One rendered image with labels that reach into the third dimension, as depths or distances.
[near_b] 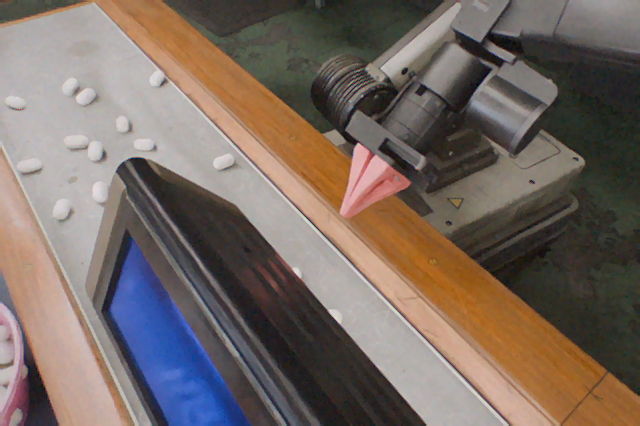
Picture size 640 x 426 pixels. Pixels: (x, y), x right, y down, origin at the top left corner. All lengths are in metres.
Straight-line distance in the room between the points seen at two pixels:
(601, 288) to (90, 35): 1.57
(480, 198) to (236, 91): 0.59
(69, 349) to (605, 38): 0.60
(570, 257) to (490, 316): 1.16
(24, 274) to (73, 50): 0.58
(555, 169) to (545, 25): 0.79
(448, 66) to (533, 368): 0.32
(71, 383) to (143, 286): 0.38
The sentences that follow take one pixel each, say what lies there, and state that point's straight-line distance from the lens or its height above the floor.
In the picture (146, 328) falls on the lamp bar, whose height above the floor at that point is 1.08.
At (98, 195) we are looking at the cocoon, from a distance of 0.72.
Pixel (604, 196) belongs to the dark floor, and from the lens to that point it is 1.96.
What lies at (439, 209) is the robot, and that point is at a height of 0.47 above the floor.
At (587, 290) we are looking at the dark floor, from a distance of 1.65.
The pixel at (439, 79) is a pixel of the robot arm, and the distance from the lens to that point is 0.47.
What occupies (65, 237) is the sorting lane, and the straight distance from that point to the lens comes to 0.71.
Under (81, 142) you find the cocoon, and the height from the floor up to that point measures 0.76.
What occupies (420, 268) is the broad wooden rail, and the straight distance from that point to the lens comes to 0.57.
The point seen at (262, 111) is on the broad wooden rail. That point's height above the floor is 0.76.
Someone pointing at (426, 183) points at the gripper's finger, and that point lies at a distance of 0.48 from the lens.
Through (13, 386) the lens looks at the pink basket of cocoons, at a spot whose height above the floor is 0.77.
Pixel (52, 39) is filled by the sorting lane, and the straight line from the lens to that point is 1.18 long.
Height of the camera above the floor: 1.23
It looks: 50 degrees down
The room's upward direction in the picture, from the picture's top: straight up
